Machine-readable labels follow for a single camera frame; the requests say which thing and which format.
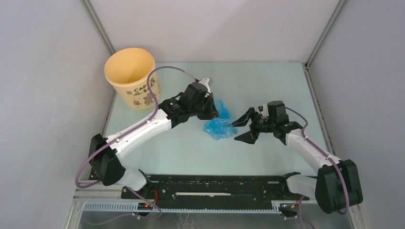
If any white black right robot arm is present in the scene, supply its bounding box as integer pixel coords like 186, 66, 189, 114
232, 101, 363, 214

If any yellow capybara trash bin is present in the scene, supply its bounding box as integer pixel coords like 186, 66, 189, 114
104, 48, 161, 110

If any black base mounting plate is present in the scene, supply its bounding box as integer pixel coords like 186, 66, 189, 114
139, 174, 299, 212

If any small electronics board with LEDs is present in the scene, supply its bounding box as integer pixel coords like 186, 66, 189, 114
137, 202, 154, 210

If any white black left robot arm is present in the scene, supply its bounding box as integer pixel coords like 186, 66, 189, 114
89, 78, 219, 199

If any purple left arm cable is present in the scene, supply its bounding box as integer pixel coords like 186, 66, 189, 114
75, 65, 200, 220

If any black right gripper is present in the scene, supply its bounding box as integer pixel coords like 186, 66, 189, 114
229, 107, 276, 145

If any white cable duct rail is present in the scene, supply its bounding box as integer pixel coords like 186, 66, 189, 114
83, 202, 282, 214

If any aluminium frame rail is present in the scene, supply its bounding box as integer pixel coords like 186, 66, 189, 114
73, 183, 123, 200

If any blue plastic trash bag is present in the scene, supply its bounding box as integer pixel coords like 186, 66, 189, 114
202, 99, 237, 140

